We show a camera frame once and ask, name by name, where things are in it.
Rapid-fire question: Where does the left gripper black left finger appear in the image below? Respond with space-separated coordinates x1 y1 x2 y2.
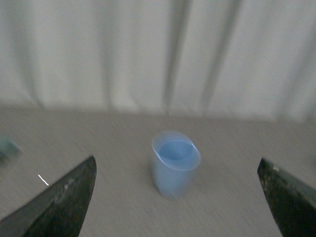
0 156 96 237

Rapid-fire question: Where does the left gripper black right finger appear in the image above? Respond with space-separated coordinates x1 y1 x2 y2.
257 158 316 237

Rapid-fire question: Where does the light blue plastic cup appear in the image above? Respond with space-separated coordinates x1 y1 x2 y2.
151 130 201 199

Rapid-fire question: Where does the grey-green object at table edge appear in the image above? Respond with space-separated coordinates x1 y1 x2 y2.
0 137 22 165

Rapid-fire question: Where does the white pleated curtain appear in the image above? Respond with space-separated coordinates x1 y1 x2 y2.
0 0 316 122

